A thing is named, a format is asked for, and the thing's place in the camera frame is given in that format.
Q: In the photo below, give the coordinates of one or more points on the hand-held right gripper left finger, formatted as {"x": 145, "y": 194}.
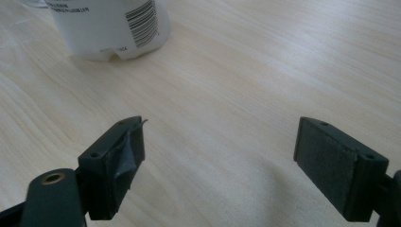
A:
{"x": 101, "y": 164}

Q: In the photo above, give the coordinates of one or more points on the white blue printed bag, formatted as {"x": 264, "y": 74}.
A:
{"x": 94, "y": 31}

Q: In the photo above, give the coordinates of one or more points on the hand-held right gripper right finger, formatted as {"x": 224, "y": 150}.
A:
{"x": 334, "y": 164}

